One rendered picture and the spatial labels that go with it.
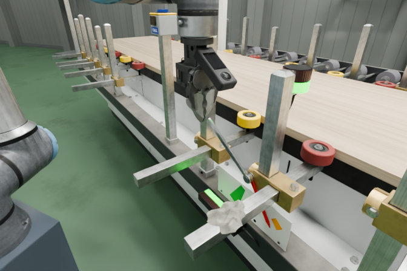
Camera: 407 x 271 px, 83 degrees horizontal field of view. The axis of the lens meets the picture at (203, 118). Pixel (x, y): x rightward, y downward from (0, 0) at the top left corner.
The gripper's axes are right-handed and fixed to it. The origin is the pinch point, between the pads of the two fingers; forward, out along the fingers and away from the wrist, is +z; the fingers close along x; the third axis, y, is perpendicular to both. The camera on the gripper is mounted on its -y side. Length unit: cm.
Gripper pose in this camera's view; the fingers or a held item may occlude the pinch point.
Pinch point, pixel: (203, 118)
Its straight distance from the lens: 59.9
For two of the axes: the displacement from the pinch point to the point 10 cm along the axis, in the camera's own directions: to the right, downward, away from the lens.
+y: -5.9, -3.6, 7.2
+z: 0.0, 9.0, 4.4
